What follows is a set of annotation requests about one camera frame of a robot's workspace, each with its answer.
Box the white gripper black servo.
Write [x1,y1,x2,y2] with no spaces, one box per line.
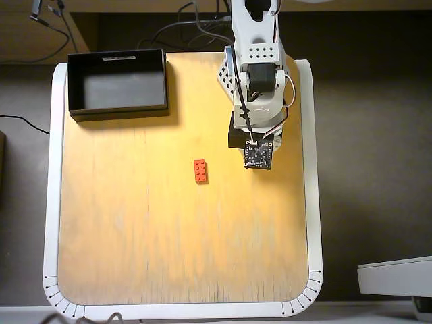
[228,97,288,151]

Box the red lego block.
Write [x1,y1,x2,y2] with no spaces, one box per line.
[193,158,209,185]

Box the black rectangular bin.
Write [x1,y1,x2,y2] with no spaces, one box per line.
[67,48,171,123]

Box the wooden tray white rim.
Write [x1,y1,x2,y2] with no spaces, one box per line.
[43,51,324,321]

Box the white device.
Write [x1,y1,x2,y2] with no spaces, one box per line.
[356,255,432,321]

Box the wooden desk board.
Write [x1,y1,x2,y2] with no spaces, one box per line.
[0,0,237,65]

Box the black camera cable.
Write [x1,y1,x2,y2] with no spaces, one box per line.
[231,47,257,144]

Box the thin servo wire bundle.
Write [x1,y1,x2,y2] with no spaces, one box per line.
[263,72,298,141]

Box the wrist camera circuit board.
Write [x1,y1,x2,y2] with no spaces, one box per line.
[242,139,274,171]

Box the black looped cable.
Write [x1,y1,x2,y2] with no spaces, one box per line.
[137,18,234,50]

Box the grey cable with plug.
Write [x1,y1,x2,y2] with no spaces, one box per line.
[0,0,80,65]

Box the thin black cable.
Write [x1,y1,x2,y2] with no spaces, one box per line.
[0,113,51,135]

